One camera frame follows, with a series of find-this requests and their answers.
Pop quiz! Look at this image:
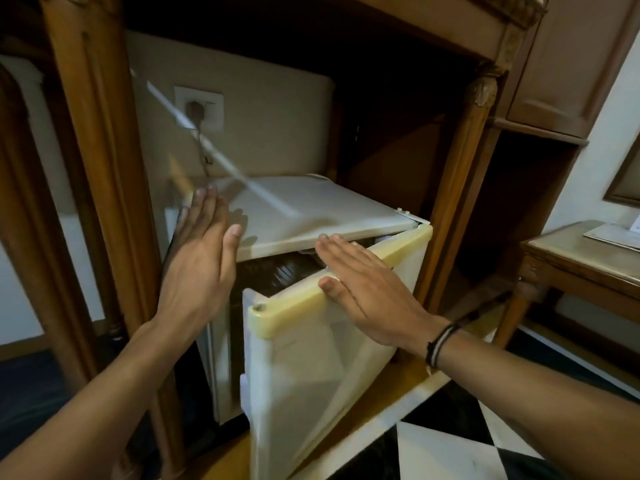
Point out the person's left hand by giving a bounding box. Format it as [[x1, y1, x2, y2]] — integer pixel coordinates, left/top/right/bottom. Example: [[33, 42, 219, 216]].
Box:
[[157, 187, 244, 333]]

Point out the person's right hand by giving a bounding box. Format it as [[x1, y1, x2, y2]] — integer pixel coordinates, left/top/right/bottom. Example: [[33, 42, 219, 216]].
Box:
[[317, 233, 451, 356]]

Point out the white mini fridge door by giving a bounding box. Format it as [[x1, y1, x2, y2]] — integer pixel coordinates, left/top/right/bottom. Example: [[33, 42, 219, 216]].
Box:
[[239, 224, 434, 480]]

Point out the person's left forearm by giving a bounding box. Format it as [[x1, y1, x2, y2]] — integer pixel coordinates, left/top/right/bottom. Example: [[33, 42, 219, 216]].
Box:
[[0, 319, 202, 480]]

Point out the person's right forearm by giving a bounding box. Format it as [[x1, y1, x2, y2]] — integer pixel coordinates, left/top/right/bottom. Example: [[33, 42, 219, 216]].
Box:
[[429, 329, 640, 480]]

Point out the white mini fridge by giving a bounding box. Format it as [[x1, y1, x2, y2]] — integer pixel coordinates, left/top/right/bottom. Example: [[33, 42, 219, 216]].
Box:
[[162, 173, 432, 426]]

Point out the black and white wristband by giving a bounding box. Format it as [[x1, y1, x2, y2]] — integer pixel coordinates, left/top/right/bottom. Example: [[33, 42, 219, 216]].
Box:
[[425, 322, 462, 376]]

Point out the wooden side table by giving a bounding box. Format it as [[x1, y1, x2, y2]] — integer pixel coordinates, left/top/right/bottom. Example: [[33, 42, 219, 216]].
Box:
[[492, 220, 640, 351]]

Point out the white paper sheet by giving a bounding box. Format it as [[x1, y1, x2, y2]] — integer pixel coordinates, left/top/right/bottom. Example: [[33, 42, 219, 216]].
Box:
[[582, 222, 640, 253]]

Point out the fridge power cable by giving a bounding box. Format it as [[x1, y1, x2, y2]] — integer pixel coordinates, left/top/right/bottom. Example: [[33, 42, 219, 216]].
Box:
[[193, 121, 217, 181]]

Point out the white wall socket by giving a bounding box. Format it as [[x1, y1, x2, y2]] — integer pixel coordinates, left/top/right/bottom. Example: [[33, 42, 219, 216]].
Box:
[[173, 85, 225, 132]]

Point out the wooden wall frame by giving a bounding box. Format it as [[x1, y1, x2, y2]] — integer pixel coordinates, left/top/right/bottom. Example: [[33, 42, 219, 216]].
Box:
[[602, 144, 640, 208]]

